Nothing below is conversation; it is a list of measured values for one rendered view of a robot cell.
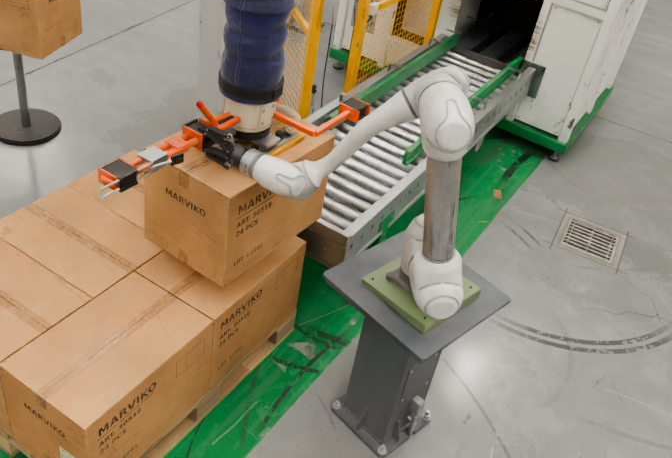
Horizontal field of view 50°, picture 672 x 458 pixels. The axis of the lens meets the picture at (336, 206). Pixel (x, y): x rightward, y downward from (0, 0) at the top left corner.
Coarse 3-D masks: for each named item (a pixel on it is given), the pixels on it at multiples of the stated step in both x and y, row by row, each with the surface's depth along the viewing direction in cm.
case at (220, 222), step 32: (192, 160) 248; (288, 160) 258; (160, 192) 255; (192, 192) 244; (224, 192) 236; (256, 192) 247; (320, 192) 289; (160, 224) 263; (192, 224) 252; (224, 224) 241; (256, 224) 257; (288, 224) 278; (192, 256) 260; (224, 256) 249; (256, 256) 268
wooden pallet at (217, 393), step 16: (288, 320) 326; (272, 336) 324; (256, 352) 320; (240, 368) 312; (224, 384) 304; (208, 400) 288; (192, 416) 288; (0, 432) 261; (176, 432) 282; (16, 448) 266; (160, 448) 276
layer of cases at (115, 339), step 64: (64, 192) 308; (128, 192) 314; (0, 256) 272; (64, 256) 277; (128, 256) 282; (0, 320) 248; (64, 320) 252; (128, 320) 256; (192, 320) 260; (256, 320) 295; (0, 384) 240; (64, 384) 231; (128, 384) 234; (192, 384) 270; (64, 448) 234; (128, 448) 248
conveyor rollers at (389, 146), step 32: (448, 64) 467; (480, 64) 475; (384, 96) 418; (352, 128) 384; (416, 128) 394; (352, 160) 359; (384, 160) 368; (416, 160) 369; (352, 192) 341; (384, 192) 343
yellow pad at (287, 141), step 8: (280, 128) 271; (280, 136) 262; (288, 136) 266; (296, 136) 268; (304, 136) 270; (256, 144) 258; (280, 144) 261; (288, 144) 263; (264, 152) 255; (272, 152) 257; (280, 152) 260
